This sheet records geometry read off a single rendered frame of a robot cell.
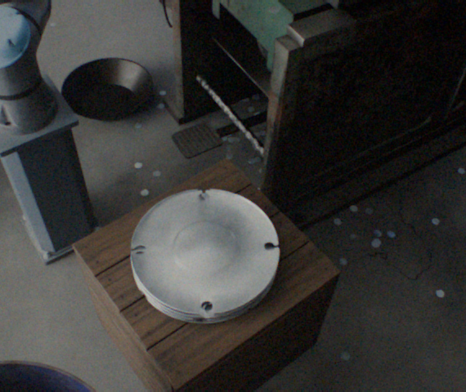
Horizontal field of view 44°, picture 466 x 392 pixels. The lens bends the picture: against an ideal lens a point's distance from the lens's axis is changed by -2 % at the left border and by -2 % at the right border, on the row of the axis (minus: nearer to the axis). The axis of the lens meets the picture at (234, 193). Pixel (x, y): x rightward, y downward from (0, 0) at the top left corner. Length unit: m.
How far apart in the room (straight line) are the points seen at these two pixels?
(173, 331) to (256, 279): 0.18
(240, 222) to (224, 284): 0.15
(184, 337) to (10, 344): 0.58
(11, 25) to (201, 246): 0.56
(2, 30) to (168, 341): 0.67
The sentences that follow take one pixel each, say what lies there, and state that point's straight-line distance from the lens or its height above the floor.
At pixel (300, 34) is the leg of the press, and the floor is 0.64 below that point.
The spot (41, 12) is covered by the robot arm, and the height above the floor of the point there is 0.63.
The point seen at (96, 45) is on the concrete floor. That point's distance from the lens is 2.27.
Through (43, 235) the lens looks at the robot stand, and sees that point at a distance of 1.58.
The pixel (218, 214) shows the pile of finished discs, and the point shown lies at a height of 0.39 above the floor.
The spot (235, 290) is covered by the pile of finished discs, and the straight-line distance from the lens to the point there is 1.11.
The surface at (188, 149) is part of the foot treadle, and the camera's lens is 1.62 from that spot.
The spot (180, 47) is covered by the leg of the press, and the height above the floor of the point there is 0.30.
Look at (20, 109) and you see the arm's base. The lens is 1.29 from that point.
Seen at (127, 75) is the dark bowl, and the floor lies 0.03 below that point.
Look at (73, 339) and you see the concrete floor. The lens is 1.52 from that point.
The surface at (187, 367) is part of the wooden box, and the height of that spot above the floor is 0.35.
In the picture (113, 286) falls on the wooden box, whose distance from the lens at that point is 1.17.
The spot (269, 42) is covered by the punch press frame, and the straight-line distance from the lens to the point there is 1.38.
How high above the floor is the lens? 1.36
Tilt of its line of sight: 52 degrees down
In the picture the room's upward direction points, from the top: 3 degrees clockwise
